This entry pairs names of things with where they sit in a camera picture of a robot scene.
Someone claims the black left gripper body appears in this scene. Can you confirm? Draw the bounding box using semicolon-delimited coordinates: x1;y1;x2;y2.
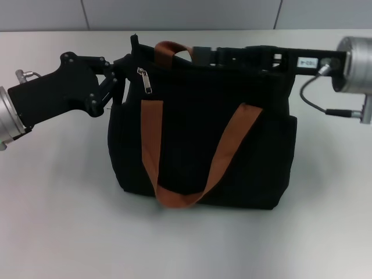
7;51;105;131

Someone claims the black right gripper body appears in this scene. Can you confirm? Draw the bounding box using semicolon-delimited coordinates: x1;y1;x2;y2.
285;49;348;78

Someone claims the silver zipper pull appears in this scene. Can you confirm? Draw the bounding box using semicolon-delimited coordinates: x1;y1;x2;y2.
137;67;154;95

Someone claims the black bag with brown handles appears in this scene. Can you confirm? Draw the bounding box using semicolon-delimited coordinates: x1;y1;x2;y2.
106;34;298;210

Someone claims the right gripper cable with connector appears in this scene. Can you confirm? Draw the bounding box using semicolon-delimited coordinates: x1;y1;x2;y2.
300;58;364;117

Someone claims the gripper cable with connector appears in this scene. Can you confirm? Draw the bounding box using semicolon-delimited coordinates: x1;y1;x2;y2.
15;69;43;85
300;58;364;117

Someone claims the left gripper cable with connector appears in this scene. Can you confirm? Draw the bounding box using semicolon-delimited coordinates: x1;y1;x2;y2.
15;69;43;85

